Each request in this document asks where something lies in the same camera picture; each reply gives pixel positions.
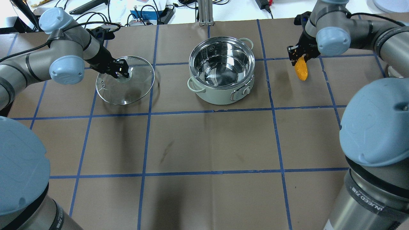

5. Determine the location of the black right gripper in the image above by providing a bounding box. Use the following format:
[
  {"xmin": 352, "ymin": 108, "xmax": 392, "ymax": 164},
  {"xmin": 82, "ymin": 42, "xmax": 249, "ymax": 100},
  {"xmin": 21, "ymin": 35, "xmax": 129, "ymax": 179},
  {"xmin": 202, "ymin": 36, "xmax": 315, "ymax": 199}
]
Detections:
[{"xmin": 287, "ymin": 32, "xmax": 321, "ymax": 66}]

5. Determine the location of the black handheld tool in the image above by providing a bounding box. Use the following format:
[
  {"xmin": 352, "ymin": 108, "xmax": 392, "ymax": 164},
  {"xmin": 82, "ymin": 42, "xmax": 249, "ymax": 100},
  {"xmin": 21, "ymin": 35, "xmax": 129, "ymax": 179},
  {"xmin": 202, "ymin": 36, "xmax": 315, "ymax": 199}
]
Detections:
[{"xmin": 69, "ymin": 0, "xmax": 109, "ymax": 15}]

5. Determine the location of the yellow corn cob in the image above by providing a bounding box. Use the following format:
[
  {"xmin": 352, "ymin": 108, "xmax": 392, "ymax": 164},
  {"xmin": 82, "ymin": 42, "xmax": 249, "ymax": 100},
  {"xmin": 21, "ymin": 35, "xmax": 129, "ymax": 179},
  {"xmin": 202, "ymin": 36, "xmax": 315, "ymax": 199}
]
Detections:
[{"xmin": 294, "ymin": 56, "xmax": 308, "ymax": 81}]

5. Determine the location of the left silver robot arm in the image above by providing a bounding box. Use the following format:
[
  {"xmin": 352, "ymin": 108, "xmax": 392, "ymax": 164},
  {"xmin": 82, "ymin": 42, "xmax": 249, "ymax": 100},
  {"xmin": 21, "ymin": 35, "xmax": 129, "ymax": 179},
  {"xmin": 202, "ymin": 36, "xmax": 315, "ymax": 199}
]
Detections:
[{"xmin": 0, "ymin": 8, "xmax": 129, "ymax": 230}]

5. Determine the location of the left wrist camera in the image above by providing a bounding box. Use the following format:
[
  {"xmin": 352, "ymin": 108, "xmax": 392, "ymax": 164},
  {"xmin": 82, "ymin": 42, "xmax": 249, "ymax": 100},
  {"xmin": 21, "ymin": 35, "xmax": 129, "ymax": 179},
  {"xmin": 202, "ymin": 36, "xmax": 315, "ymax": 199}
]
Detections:
[{"xmin": 89, "ymin": 27, "xmax": 120, "ymax": 42}]

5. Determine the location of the glass pot lid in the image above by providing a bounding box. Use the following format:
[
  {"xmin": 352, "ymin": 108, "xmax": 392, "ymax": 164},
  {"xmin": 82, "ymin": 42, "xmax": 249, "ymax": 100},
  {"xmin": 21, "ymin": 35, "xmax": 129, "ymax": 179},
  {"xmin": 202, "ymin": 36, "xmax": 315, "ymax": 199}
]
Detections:
[{"xmin": 96, "ymin": 56, "xmax": 155, "ymax": 105}]

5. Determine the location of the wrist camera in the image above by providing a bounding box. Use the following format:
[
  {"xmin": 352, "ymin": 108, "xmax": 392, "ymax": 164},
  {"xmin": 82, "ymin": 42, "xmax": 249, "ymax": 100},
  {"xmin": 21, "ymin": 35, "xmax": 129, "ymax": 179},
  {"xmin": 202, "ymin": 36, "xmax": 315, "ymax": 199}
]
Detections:
[
  {"xmin": 293, "ymin": 11, "xmax": 312, "ymax": 26},
  {"xmin": 89, "ymin": 27, "xmax": 120, "ymax": 42}
]

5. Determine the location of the pale green electric pot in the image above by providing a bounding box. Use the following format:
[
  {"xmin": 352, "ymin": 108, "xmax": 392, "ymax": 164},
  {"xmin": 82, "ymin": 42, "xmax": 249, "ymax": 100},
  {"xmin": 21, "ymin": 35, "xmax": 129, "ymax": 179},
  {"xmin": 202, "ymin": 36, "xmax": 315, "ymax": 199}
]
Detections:
[{"xmin": 187, "ymin": 36, "xmax": 255, "ymax": 105}]

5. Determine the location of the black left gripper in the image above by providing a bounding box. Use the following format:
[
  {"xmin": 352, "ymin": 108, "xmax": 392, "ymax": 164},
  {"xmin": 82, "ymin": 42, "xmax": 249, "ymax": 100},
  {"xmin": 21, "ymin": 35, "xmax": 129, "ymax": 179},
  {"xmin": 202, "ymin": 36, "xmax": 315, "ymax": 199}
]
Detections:
[{"xmin": 89, "ymin": 48, "xmax": 130, "ymax": 80}]

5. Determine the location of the black power adapter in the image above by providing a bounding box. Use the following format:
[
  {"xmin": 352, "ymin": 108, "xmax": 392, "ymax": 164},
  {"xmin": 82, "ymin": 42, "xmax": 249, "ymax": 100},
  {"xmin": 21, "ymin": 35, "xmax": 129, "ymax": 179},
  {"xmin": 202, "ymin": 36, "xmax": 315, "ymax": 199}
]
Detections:
[{"xmin": 255, "ymin": 0, "xmax": 271, "ymax": 10}]

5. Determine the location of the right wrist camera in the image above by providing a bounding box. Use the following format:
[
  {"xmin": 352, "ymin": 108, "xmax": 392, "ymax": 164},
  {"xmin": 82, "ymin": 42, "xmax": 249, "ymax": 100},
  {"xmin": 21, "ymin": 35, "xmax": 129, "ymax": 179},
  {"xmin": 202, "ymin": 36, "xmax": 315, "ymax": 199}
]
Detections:
[{"xmin": 293, "ymin": 11, "xmax": 312, "ymax": 26}]

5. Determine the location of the aluminium frame post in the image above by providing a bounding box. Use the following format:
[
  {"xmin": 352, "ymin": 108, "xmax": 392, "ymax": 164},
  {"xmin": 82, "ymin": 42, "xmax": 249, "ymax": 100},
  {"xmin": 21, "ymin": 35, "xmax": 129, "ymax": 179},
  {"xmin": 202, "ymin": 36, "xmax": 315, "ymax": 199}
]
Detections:
[{"xmin": 198, "ymin": 0, "xmax": 214, "ymax": 27}]

